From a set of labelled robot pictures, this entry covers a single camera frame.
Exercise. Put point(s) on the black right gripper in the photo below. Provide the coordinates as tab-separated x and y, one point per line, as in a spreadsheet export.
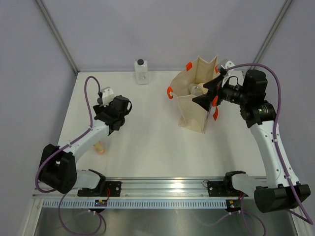
205	101

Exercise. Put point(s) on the aluminium frame post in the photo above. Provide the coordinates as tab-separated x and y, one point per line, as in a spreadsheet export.
273	30
56	35

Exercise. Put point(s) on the clear square bottle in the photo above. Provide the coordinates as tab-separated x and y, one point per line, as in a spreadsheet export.
141	72

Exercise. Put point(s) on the aluminium frame post right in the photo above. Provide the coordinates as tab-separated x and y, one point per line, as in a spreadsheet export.
273	30

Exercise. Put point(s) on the left controller board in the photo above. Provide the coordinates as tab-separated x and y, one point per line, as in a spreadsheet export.
101	203

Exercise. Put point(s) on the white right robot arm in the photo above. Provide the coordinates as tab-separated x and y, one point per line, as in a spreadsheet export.
282	190

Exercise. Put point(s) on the silver foil tube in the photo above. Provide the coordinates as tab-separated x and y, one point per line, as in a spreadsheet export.
194	90

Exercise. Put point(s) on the white slotted cable duct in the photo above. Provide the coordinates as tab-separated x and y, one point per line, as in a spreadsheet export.
138	204

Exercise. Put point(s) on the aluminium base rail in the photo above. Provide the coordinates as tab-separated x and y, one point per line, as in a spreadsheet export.
147	188

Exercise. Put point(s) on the cream lotion pump bottle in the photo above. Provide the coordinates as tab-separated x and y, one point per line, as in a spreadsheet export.
202	88

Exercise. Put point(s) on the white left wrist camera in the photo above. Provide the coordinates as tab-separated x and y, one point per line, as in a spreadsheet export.
106	96

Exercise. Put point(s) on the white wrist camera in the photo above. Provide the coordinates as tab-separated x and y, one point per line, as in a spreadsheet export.
225	71
106	96

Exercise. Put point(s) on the aluminium frame post left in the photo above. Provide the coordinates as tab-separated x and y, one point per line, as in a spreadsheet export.
56	35

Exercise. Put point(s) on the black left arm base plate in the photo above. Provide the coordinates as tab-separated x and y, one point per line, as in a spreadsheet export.
113	188

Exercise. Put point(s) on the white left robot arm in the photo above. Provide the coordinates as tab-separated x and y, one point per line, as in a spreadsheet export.
58	167

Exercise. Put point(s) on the right controller board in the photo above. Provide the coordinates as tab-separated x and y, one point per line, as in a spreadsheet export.
233	205

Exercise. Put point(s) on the canvas tote bag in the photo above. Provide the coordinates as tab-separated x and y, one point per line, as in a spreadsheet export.
193	116

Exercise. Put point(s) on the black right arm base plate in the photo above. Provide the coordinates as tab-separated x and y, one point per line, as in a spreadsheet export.
218	189

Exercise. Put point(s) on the controller board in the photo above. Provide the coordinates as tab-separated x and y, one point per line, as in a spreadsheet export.
233	205
101	203

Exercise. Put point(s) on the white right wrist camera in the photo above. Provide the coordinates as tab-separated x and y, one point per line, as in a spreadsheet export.
225	71

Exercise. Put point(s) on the peach liquid clear bottle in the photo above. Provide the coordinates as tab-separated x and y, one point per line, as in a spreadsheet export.
99	148

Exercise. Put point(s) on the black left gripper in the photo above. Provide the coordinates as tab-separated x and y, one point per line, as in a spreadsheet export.
100	108

